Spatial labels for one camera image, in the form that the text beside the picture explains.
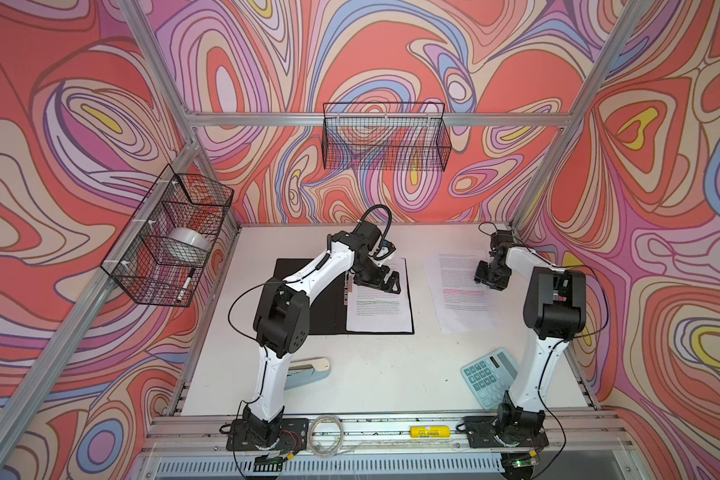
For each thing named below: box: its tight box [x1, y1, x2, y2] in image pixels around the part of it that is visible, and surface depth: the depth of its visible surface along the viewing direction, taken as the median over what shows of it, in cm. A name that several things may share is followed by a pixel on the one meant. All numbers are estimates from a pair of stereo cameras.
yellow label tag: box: [409, 426, 451, 438], surface depth 74 cm
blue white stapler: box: [284, 357, 331, 390], surface depth 83 cm
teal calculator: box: [460, 348, 519, 411], surface depth 83 cm
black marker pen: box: [177, 268, 196, 302], surface depth 74 cm
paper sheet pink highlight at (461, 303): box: [423, 250, 501, 334], surface depth 101 cm
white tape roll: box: [168, 227, 209, 252], surface depth 75 cm
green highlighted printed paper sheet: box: [346, 258, 414, 333], surface depth 97 cm
